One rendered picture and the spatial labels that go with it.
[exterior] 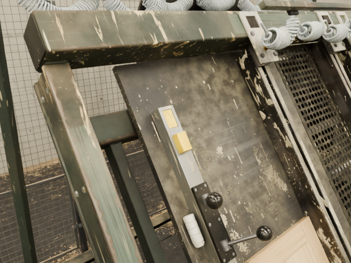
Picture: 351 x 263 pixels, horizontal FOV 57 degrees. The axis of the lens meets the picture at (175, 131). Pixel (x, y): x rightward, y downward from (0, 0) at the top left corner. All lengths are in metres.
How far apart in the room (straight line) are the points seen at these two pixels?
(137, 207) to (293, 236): 0.50
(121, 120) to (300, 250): 0.67
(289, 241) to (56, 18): 0.87
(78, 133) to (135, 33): 0.29
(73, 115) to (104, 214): 0.22
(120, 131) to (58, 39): 0.27
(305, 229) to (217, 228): 0.39
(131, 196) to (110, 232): 0.17
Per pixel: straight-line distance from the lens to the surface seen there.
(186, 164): 0.83
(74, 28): 0.77
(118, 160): 0.85
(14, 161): 1.43
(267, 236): 0.80
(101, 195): 0.70
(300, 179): 1.14
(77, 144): 0.71
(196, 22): 0.99
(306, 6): 1.14
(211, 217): 0.84
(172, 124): 0.84
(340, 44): 1.63
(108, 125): 0.84
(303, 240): 1.13
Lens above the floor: 1.90
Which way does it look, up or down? 17 degrees down
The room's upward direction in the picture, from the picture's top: 3 degrees counter-clockwise
